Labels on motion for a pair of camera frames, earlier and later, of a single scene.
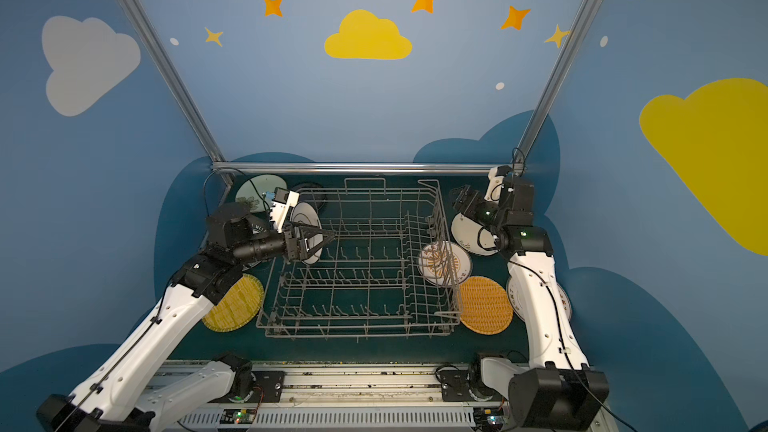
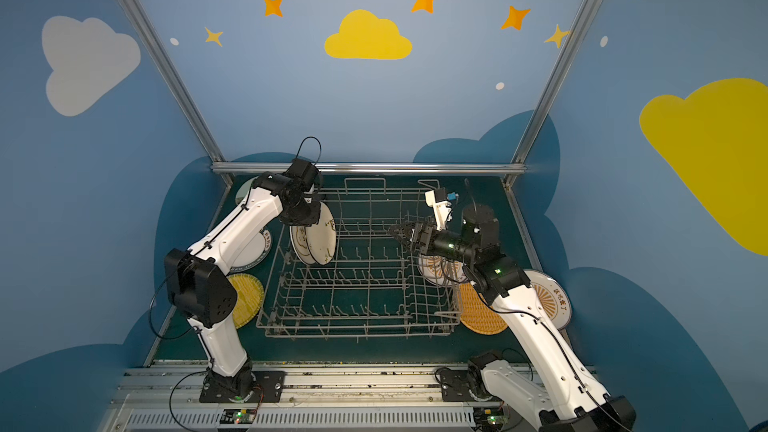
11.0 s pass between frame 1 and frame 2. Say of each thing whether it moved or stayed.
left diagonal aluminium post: stayed
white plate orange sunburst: stayed
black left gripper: moved
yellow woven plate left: stayed
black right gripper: moved
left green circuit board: stayed
